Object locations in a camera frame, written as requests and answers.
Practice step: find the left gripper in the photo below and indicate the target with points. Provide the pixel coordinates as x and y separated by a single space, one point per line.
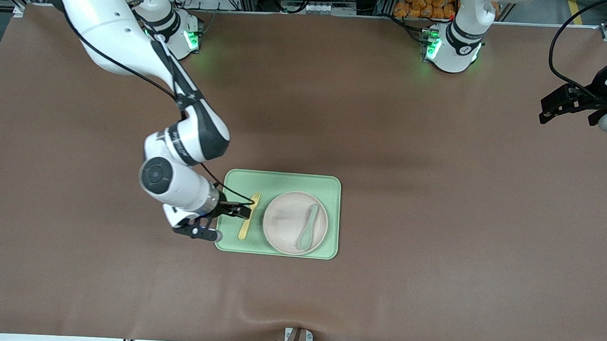
594 99

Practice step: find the light green rectangular tray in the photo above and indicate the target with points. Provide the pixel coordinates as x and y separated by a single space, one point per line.
235 182

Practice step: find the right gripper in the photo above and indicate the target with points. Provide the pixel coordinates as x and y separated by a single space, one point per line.
225 207

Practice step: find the white long socket strip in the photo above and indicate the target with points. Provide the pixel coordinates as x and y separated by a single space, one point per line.
307 8

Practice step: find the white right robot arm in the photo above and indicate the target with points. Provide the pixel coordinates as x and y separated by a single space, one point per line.
178 184

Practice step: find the beige round plate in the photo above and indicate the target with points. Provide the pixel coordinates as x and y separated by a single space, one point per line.
285 221

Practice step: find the yellow plastic fork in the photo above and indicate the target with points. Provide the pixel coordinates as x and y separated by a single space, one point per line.
245 227

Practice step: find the brown table cover mat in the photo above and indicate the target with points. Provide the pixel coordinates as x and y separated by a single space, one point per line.
121 275

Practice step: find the light green plastic spoon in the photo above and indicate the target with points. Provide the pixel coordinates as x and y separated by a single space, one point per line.
309 228

